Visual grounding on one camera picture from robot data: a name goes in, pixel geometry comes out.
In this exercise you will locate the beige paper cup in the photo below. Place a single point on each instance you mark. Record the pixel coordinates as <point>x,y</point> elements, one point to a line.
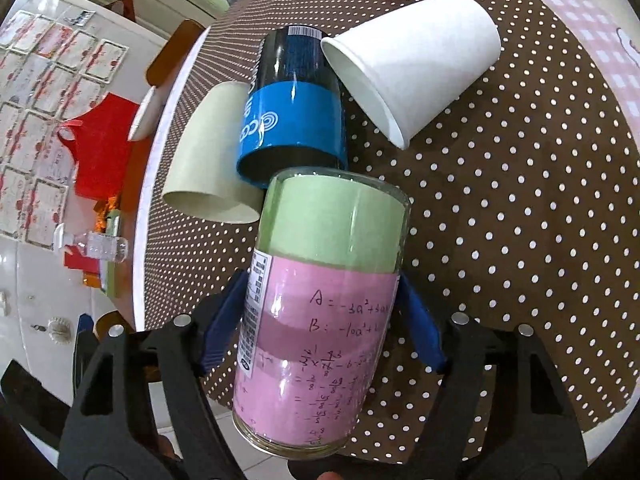
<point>215,155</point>

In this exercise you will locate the wooden chair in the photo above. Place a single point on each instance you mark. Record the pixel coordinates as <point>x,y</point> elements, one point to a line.
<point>172,55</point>

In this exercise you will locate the glass cup with pink paper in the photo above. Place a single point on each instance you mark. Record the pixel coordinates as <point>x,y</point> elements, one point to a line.
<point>320,305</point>

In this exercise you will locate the clear plastic bottle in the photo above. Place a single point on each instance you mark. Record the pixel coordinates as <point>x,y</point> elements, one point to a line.
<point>97,247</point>

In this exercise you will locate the white cabinet with stickers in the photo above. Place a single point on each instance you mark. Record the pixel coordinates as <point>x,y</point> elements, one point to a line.
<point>55,110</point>

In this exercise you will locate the red cloth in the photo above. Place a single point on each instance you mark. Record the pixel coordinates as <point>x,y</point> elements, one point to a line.
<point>102,150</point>

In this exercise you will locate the brown polka dot tablecloth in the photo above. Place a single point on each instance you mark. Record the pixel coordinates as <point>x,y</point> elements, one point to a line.
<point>500,220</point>

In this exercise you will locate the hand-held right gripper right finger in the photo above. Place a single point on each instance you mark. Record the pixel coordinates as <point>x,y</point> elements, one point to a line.
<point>419,321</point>

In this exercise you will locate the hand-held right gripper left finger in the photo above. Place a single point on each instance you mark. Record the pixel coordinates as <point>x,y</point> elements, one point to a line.
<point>223,316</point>

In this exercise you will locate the blue and black cup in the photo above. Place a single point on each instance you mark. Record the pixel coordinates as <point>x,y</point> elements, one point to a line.
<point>295,110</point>

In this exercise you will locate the pink checkered cloth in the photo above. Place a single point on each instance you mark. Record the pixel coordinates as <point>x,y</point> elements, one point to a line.
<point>590,35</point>

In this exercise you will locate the white paper cup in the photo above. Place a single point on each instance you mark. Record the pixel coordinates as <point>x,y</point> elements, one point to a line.
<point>420,60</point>

